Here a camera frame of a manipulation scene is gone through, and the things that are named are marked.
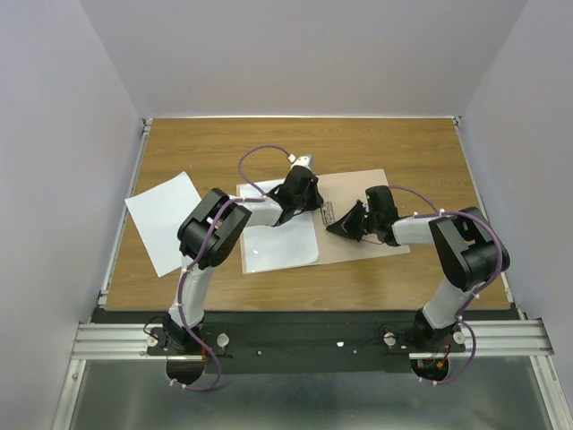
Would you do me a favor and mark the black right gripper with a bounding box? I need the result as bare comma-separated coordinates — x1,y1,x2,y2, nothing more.
329,201,380,243

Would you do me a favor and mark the metal folder clip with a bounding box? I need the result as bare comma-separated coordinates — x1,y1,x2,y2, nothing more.
321,201,337,226

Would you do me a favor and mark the beige file folder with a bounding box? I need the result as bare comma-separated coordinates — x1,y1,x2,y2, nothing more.
235,168,412,275

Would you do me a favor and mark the white paper sheet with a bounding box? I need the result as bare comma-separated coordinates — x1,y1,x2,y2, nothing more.
124,172,201,278
236,179,319,274

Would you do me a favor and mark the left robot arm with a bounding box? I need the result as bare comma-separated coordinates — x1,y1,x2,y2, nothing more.
162,165,323,354

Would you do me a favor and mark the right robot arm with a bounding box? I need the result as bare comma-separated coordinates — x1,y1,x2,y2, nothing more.
327,185,510,351

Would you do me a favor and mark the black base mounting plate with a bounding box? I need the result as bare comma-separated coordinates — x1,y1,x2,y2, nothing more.
147,311,466,374

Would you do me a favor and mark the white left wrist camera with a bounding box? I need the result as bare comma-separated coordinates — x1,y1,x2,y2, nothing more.
287,154,314,170

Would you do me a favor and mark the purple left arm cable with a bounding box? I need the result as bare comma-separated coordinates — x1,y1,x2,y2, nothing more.
167,144,296,393

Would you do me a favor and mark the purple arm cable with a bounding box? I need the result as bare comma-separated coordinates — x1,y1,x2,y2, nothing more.
167,144,296,393
387,185,511,387

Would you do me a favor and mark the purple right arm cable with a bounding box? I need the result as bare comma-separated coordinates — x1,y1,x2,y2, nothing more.
387,185,511,387

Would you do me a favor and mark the right aluminium frame rail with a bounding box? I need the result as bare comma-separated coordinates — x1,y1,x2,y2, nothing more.
400,320,554,359

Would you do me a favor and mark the aluminium frame rail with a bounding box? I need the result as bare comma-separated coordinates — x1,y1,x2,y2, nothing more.
400,320,554,359
71,323,202,362

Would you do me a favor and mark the left aluminium frame rail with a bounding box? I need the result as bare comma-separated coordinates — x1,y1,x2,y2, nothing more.
71,323,202,362

